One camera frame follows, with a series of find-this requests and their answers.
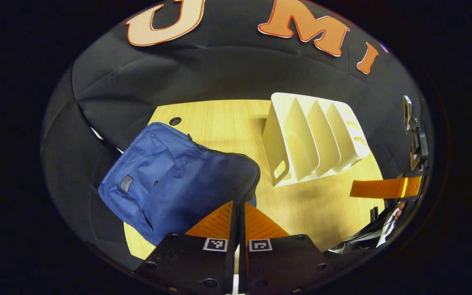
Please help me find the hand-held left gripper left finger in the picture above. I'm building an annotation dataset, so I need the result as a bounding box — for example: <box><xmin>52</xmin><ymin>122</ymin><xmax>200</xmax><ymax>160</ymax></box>
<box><xmin>134</xmin><ymin>201</ymin><xmax>236</xmax><ymax>295</ymax></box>

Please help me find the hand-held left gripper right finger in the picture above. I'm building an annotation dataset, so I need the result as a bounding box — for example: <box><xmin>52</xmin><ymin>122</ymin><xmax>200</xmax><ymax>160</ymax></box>
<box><xmin>239</xmin><ymin>202</ymin><xmax>335</xmax><ymax>295</ymax></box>

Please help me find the white bookshelf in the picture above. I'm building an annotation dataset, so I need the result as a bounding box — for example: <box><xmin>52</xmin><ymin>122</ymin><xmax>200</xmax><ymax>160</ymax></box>
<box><xmin>262</xmin><ymin>93</ymin><xmax>370</xmax><ymax>187</ymax></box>

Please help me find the blue schoolbag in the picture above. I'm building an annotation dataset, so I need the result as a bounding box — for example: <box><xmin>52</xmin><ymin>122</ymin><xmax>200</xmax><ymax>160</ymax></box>
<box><xmin>98</xmin><ymin>122</ymin><xmax>261</xmax><ymax>246</ymax></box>

